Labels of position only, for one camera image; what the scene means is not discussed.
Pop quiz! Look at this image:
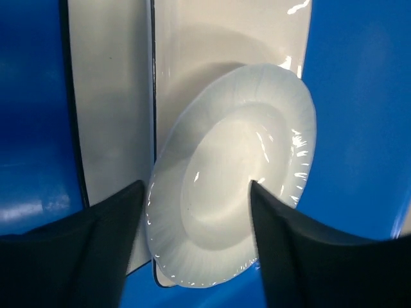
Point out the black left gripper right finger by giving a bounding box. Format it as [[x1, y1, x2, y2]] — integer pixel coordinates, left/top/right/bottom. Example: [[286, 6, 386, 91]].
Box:
[[250, 182, 410, 307]]

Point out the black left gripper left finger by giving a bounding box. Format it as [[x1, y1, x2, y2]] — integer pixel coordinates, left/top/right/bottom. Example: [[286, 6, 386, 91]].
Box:
[[1, 180, 144, 307]]

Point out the white round fluted bowl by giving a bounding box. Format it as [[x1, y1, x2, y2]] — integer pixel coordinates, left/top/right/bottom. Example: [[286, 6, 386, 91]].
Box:
[[145, 64, 317, 288]]

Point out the white square black-rimmed plate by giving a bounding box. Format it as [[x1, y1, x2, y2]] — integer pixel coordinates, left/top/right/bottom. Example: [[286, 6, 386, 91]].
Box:
[[60, 0, 157, 277]]

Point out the cream rectangular plate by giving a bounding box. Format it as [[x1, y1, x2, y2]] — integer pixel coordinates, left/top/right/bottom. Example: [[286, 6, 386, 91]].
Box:
[[150, 0, 312, 288]]

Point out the blue plastic bin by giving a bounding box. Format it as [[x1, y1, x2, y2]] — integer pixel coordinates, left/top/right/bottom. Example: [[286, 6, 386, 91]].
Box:
[[1, 1, 410, 307]]

